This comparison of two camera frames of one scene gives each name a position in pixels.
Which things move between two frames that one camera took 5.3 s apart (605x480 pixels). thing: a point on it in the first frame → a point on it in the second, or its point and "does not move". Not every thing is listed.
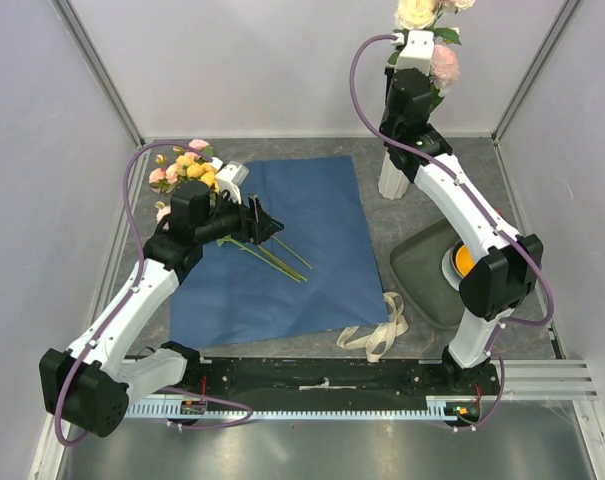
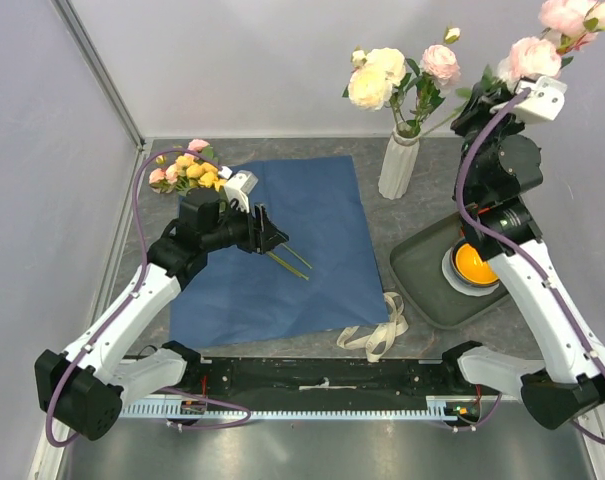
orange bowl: (463, 259) does not move
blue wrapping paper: (315, 275) does not move
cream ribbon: (382, 339) does not move
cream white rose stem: (419, 15) → (379, 79)
